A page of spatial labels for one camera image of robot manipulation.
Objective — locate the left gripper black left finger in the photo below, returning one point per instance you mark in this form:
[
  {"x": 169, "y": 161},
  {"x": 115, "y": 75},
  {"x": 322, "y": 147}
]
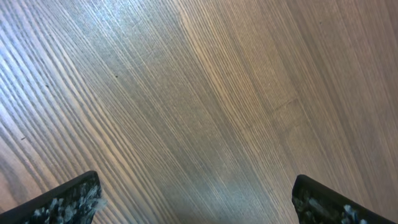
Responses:
[{"x": 75, "y": 201}]

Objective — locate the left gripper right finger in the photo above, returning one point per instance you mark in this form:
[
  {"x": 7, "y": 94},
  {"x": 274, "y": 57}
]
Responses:
[{"x": 316, "y": 203}]

